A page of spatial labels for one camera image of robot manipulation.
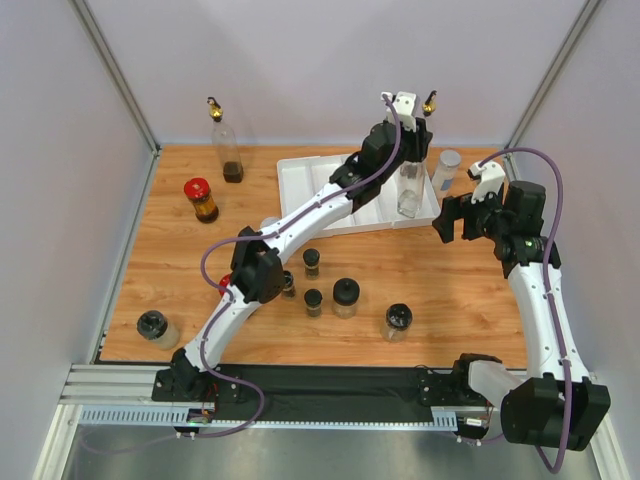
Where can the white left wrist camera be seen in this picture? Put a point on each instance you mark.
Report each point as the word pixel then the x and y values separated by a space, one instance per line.
pixel 404 104

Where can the black-knob lid glass jar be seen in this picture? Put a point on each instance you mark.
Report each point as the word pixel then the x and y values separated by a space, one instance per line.
pixel 346 293

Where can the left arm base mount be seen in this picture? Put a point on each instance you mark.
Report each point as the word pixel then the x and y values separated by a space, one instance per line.
pixel 210 398

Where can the clear oil bottle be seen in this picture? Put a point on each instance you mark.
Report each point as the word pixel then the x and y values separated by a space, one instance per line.
pixel 410 188

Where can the small black-cap spice bottle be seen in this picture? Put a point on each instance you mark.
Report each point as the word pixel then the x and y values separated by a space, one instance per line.
pixel 289 290

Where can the white-contents jar by tray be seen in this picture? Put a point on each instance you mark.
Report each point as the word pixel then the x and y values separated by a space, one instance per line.
pixel 446 168

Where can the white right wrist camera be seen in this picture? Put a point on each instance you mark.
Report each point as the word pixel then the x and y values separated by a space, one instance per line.
pixel 489 178

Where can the red-lid sauce jar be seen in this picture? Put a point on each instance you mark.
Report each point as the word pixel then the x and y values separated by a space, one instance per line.
pixel 224 283
pixel 197 190

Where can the black base cloth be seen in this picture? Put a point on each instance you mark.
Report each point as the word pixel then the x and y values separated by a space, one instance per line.
pixel 336 394

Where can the tall jar white beads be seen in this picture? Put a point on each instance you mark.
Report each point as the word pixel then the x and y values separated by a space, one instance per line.
pixel 269 221

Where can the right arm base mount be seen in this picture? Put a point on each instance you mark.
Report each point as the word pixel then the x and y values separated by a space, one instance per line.
pixel 448 387

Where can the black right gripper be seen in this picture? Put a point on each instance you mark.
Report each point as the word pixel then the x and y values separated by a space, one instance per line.
pixel 465 217

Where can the small spice bottle lower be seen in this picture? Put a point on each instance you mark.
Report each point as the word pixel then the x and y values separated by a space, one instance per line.
pixel 313 299

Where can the oil bottle with dark sauce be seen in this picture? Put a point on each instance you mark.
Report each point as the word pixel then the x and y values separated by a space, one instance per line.
pixel 223 138

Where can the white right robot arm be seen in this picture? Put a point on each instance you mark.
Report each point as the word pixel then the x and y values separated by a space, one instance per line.
pixel 556 404

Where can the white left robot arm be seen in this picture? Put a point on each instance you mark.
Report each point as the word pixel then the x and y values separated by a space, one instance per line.
pixel 257 265

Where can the small spice bottle upper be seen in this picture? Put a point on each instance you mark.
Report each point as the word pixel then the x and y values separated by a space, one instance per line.
pixel 311 259

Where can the white divided tray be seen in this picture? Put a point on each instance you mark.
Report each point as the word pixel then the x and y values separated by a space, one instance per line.
pixel 301 178

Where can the tall bottle dark contents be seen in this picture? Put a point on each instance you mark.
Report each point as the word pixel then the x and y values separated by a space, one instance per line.
pixel 429 105

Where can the red-lid sauce jar far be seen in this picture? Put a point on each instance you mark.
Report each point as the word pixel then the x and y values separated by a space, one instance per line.
pixel 197 190

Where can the black-lid jar near left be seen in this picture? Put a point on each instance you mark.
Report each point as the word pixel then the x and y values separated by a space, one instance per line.
pixel 156 328

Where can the aluminium frame rail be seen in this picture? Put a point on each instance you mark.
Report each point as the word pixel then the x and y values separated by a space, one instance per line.
pixel 121 394

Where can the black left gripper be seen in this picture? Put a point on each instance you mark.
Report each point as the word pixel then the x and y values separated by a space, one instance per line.
pixel 420 139

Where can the red-lid sauce jar near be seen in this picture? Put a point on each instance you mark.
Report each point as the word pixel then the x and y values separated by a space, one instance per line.
pixel 224 283

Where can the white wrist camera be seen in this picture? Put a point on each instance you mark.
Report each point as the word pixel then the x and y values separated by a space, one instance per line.
pixel 489 178
pixel 404 104

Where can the black-lid glass jar right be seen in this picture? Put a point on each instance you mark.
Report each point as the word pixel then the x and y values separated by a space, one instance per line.
pixel 396 323

